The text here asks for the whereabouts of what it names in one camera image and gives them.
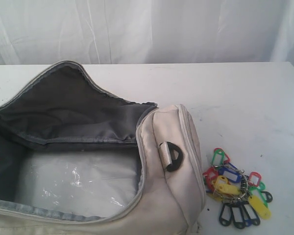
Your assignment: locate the cream duffel bag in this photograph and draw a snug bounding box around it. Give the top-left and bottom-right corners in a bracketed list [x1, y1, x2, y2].
[0, 61, 205, 235]

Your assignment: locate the colourful key tag bunch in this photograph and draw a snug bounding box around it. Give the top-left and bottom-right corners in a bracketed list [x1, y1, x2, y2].
[202, 147, 273, 230]

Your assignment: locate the white backdrop curtain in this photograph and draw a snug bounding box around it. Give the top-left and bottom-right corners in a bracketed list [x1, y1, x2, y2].
[0, 0, 294, 65]

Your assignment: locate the black plastic D-ring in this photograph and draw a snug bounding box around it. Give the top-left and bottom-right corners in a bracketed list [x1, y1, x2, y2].
[159, 141, 184, 172]

